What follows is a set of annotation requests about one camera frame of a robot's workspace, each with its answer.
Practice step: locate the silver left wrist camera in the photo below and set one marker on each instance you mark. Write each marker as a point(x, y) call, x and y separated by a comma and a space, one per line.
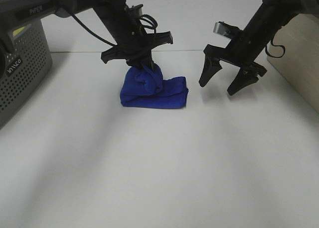
point(135, 11)

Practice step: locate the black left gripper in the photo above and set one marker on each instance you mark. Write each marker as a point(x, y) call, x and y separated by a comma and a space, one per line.
point(135, 37)

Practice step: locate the blue microfiber towel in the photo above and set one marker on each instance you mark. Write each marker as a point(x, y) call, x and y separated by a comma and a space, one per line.
point(145, 88)

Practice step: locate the yellow-green towel in basket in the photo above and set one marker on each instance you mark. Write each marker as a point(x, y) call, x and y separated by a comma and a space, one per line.
point(17, 32)

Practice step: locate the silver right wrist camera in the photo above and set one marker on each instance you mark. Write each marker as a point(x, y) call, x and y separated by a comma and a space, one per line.
point(225, 30)

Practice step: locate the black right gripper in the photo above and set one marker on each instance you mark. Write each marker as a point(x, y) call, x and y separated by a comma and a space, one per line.
point(241, 51)

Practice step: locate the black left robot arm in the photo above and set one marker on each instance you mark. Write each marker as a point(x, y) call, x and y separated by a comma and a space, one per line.
point(17, 13)

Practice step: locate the beige plastic storage bin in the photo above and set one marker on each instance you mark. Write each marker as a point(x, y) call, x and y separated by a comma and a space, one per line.
point(300, 63)

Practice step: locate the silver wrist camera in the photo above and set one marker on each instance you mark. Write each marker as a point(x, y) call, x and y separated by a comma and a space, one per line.
point(135, 11)
point(225, 30)

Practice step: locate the grey perforated laundry basket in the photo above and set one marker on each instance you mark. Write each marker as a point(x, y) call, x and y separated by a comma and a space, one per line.
point(23, 70)

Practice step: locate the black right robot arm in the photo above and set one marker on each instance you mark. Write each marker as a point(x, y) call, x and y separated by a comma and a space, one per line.
point(280, 12)

